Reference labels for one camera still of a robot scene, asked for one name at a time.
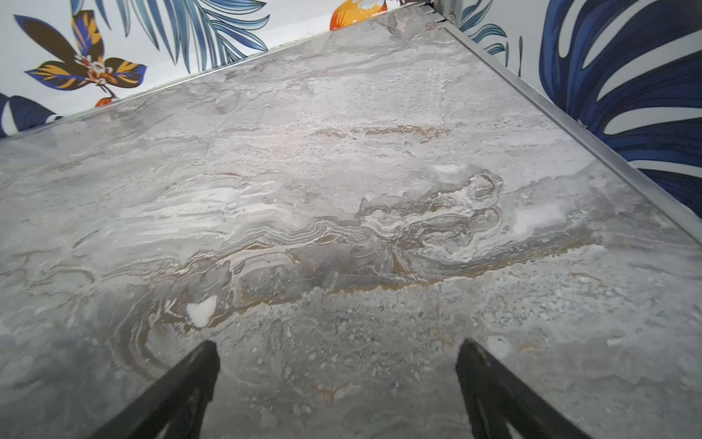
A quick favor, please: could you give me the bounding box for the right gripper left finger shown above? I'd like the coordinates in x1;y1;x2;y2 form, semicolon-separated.
90;340;220;438

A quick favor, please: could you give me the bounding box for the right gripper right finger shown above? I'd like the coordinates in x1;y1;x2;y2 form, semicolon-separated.
455;338;588;438

